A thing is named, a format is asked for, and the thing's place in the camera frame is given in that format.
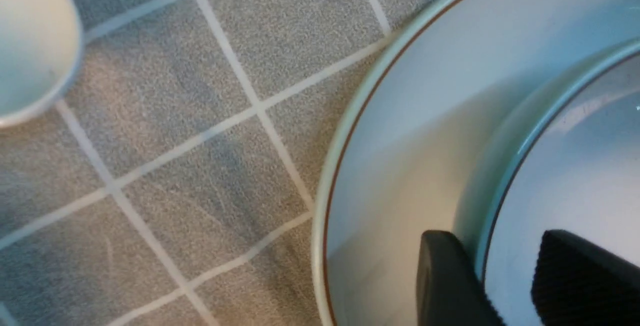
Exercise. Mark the grey checked tablecloth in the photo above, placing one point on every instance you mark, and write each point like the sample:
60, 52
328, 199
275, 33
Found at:
173, 184

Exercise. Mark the large light blue plate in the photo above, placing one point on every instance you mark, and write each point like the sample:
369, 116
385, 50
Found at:
416, 127

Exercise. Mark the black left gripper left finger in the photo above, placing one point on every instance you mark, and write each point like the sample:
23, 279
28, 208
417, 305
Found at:
447, 290

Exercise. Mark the small light blue plate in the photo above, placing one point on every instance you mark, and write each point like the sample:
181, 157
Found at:
566, 158

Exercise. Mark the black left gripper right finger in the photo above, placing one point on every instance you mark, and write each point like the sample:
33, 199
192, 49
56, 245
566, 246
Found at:
579, 283

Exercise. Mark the small light blue cup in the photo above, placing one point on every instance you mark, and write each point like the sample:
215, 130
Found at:
41, 53

